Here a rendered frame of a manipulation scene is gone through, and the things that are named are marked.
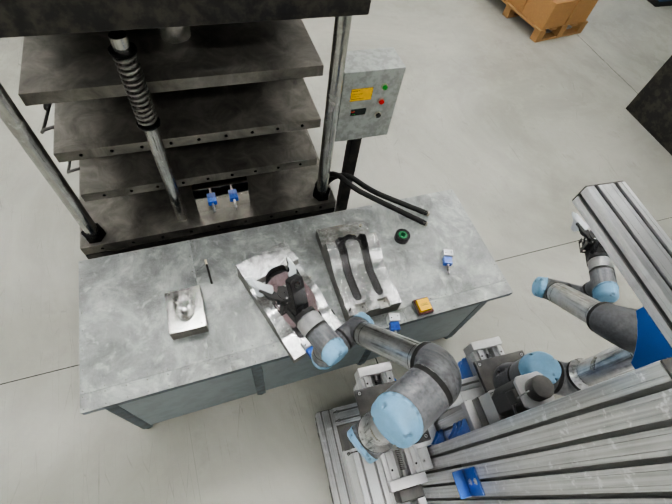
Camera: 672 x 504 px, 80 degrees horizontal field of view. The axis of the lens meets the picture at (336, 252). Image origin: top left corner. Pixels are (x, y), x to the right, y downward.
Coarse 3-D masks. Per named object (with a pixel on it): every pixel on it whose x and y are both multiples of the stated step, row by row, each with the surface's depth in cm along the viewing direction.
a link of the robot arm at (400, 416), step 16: (416, 368) 91; (400, 384) 88; (416, 384) 87; (432, 384) 87; (384, 400) 86; (400, 400) 85; (416, 400) 85; (432, 400) 85; (448, 400) 87; (368, 416) 120; (384, 416) 86; (400, 416) 83; (416, 416) 83; (432, 416) 85; (352, 432) 121; (368, 432) 112; (384, 432) 89; (400, 432) 83; (416, 432) 83; (368, 448) 116; (384, 448) 116
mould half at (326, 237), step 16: (352, 224) 209; (320, 240) 202; (352, 240) 195; (368, 240) 196; (336, 256) 191; (352, 256) 192; (336, 272) 190; (352, 272) 191; (384, 272) 193; (336, 288) 190; (368, 288) 188; (384, 288) 188; (352, 304) 182; (368, 304) 183
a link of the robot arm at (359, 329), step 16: (352, 320) 126; (368, 320) 126; (352, 336) 123; (368, 336) 116; (384, 336) 111; (400, 336) 109; (384, 352) 109; (400, 352) 104; (416, 352) 98; (432, 352) 94; (448, 352) 96; (432, 368) 89; (448, 368) 90; (448, 384) 87
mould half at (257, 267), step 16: (256, 256) 187; (272, 256) 188; (288, 256) 189; (240, 272) 182; (256, 272) 183; (304, 272) 190; (256, 304) 185; (272, 304) 177; (320, 304) 182; (272, 320) 174; (336, 320) 181; (288, 336) 174; (288, 352) 173; (304, 352) 172
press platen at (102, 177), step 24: (216, 144) 204; (240, 144) 206; (264, 144) 207; (288, 144) 209; (96, 168) 187; (120, 168) 189; (144, 168) 191; (192, 168) 194; (216, 168) 195; (240, 168) 197; (264, 168) 201; (288, 168) 206; (96, 192) 180; (120, 192) 185
